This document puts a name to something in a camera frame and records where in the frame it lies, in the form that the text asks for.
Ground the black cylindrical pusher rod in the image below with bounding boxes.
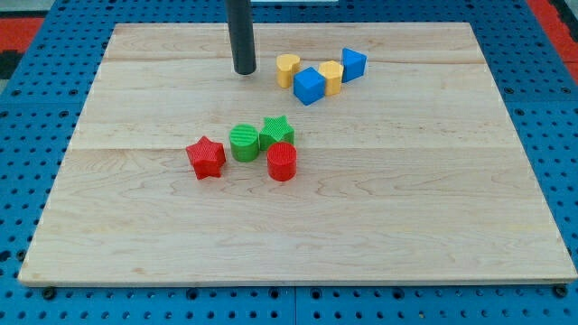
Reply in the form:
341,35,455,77
225,0,256,75

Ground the yellow heart block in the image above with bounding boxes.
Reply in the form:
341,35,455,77
275,53,301,88

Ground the blue cube block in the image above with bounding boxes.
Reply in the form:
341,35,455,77
294,67,326,106

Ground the yellow hexagon block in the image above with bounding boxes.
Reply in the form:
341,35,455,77
318,60,344,97

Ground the green star block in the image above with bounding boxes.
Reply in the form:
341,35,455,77
259,116,294,151

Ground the green cylinder block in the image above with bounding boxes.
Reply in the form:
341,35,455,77
229,124,260,163

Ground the blue triangle block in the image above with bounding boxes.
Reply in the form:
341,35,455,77
341,48,368,83

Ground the red star block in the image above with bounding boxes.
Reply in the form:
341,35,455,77
185,136,226,180

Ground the red cylinder block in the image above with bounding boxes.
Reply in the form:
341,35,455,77
266,142,297,181

